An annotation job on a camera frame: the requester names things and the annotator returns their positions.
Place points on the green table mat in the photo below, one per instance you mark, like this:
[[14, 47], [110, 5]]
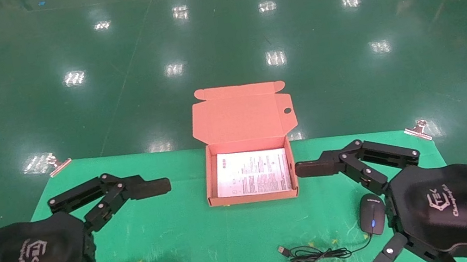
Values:
[[214, 246]]

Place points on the orange cardboard box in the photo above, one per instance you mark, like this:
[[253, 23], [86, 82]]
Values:
[[238, 116]]

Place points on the metal binder clip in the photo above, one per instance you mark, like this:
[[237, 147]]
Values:
[[419, 129], [59, 166]]

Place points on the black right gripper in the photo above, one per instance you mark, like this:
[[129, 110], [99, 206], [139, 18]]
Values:
[[451, 204]]

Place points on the white printed instruction sheet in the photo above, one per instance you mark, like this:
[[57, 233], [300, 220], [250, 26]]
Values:
[[252, 172]]

